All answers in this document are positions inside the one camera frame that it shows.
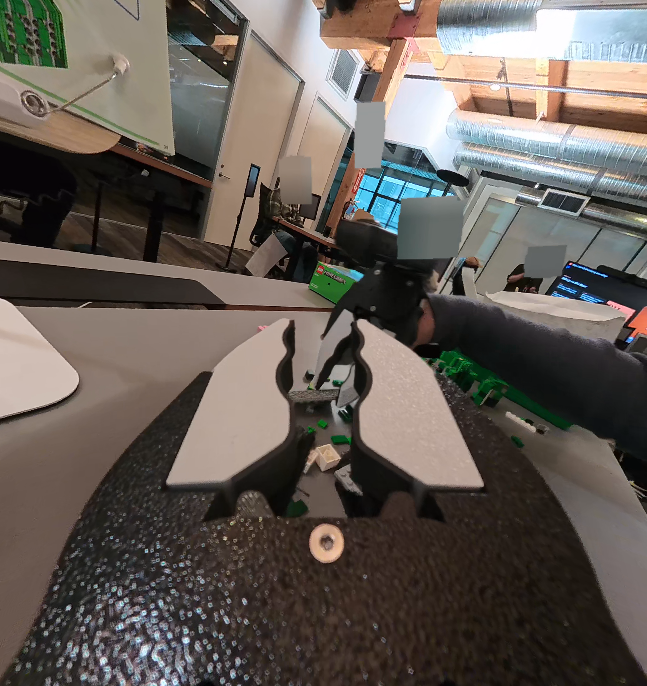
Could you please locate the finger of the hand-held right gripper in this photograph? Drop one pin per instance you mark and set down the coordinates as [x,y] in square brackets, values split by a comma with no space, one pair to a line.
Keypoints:
[350,388]
[334,337]

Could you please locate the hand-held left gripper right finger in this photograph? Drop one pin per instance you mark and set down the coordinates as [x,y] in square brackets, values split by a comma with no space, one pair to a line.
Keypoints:
[420,423]

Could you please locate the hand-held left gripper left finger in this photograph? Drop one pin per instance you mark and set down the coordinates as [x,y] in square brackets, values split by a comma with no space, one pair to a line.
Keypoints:
[232,418]

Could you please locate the plain grey brick plate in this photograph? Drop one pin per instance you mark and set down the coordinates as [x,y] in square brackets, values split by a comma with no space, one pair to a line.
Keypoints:
[312,396]

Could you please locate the person's right forearm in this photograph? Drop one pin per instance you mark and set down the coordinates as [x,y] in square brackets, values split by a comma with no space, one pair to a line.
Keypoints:
[559,370]

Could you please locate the wooden desk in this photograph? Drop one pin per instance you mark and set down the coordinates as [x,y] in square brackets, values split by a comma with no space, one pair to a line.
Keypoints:
[307,236]
[162,169]

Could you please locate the grey desk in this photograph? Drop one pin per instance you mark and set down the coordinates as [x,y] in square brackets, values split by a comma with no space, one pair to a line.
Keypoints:
[114,348]

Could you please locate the black desk mat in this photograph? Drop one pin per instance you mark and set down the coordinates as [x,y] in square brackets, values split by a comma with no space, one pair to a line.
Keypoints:
[87,281]

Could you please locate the person's right hand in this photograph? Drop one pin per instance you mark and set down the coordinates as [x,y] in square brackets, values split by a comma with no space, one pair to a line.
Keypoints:
[426,327]

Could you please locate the pile of loose green bricks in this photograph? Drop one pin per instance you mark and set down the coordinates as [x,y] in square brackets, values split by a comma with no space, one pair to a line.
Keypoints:
[340,440]

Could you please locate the green brick set box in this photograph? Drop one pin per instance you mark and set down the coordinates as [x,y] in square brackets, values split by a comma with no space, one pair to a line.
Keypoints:
[328,281]

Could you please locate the green brick build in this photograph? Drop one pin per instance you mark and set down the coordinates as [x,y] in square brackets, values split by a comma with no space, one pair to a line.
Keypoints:
[473,375]

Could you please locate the light grey brick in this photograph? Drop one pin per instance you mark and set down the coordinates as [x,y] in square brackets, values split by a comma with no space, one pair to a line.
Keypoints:
[347,477]

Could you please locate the small white brick strip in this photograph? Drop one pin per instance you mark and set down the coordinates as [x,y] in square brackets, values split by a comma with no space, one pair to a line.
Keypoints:
[524,422]

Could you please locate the white hanging sheet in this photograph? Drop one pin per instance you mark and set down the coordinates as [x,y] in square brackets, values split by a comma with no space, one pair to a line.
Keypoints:
[264,256]

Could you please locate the large glass window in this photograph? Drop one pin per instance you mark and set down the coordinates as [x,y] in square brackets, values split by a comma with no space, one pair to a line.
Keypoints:
[398,190]

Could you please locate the black floor lamp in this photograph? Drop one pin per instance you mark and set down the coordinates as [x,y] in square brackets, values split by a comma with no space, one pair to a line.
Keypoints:
[452,178]

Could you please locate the white paper bag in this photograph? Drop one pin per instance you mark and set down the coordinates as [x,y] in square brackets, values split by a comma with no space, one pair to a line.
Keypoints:
[559,316]

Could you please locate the black floor stand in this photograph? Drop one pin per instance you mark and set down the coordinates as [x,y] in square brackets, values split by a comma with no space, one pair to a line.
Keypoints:
[252,182]

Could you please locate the dark monitor screen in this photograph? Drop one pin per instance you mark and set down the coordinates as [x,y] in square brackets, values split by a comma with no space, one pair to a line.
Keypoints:
[586,287]

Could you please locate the white air vent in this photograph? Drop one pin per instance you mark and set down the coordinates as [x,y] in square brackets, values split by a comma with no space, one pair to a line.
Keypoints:
[563,202]

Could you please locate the white book stand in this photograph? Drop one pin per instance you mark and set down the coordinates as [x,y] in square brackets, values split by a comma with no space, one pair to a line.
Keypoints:
[12,353]

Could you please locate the wooden pillar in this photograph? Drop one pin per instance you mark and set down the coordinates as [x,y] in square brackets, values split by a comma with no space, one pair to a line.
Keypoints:
[393,69]

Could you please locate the open instruction booklet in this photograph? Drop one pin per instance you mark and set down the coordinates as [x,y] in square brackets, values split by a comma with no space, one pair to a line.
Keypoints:
[98,64]

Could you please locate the grey wall vent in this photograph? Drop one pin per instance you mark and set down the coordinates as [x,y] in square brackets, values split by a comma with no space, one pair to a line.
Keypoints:
[345,72]

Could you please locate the wide silver air duct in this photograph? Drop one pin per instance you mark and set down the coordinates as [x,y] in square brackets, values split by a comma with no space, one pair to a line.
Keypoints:
[489,27]

